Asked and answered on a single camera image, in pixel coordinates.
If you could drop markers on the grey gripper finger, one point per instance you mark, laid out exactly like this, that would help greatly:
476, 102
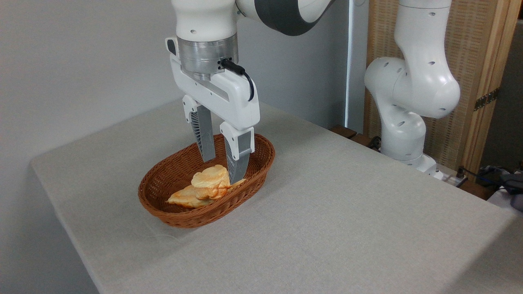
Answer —
241, 155
204, 134

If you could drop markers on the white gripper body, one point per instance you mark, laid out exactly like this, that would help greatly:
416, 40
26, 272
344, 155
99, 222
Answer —
235, 98

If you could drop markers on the round knotted bread roll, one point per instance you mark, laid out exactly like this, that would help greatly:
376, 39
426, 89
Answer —
210, 181

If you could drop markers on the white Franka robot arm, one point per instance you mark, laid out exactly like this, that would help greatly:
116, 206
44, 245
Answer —
412, 85

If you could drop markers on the long twisted bread loaf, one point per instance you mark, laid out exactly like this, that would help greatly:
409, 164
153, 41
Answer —
184, 199

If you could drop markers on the brown wicker basket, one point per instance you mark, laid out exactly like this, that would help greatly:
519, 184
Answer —
184, 216

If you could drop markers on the dark wooden base slats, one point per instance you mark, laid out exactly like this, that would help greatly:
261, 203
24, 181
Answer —
347, 132

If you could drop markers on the grey fabric tablecloth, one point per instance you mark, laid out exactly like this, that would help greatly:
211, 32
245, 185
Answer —
327, 228

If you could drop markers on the wooden woven folding screen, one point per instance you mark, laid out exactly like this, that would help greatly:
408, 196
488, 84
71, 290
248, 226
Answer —
482, 53

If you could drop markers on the metal screen hinge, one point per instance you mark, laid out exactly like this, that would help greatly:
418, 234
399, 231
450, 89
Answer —
486, 99

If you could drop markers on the dark grey bag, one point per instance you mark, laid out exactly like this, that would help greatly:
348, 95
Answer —
515, 190

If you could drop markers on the white vertical wall strip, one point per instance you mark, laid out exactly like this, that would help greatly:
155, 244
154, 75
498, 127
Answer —
350, 61

